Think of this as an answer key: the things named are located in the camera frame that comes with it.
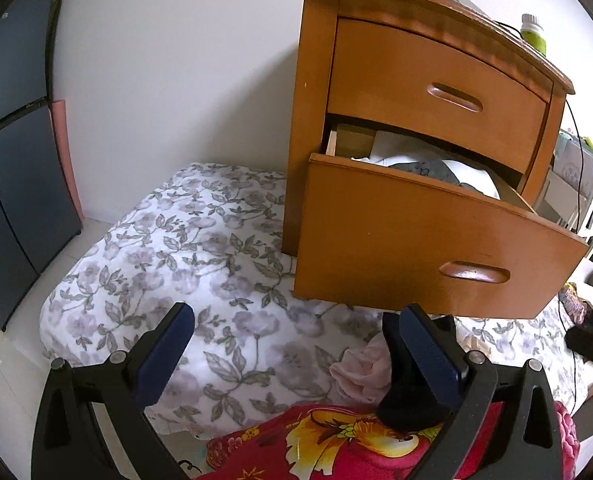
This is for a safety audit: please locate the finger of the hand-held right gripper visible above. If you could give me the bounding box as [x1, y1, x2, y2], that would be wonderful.
[565, 312, 593, 363]

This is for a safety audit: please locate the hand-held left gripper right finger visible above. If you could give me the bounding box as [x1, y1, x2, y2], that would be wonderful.
[399, 302, 564, 480]

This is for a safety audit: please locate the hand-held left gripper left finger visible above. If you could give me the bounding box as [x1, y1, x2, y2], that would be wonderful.
[31, 301, 196, 480]

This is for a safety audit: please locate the dark navy garment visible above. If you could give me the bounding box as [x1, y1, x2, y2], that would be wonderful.
[375, 310, 462, 433]

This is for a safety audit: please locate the pink garment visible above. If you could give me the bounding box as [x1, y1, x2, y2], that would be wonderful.
[329, 332, 394, 406]

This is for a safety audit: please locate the clothes pile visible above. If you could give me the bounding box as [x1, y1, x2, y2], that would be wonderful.
[351, 130, 502, 201]

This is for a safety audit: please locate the pile of snack packets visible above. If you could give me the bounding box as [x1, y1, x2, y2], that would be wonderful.
[559, 282, 589, 326]

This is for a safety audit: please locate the grey floral bed sheet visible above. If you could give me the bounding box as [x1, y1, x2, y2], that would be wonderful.
[40, 162, 593, 441]

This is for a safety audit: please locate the red parrot print blanket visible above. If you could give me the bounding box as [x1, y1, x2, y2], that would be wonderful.
[204, 400, 577, 480]

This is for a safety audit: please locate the small white shelf unit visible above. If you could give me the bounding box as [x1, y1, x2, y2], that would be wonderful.
[533, 130, 593, 233]

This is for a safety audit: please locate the white printed storage box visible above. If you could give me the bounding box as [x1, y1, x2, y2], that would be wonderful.
[551, 130, 593, 191]

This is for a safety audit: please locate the grey printed cloth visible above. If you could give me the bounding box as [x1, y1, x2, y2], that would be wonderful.
[391, 157, 462, 186]

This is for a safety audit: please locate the pink foam board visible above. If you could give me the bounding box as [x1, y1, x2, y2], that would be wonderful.
[50, 101, 84, 221]

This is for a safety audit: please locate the wooden nightstand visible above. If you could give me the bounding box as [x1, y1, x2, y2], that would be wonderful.
[282, 0, 576, 261]

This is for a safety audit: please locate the white bottle green label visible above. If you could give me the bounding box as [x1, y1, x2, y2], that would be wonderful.
[519, 13, 548, 58]

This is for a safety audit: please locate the black cable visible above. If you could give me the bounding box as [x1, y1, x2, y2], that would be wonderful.
[493, 19, 588, 411]

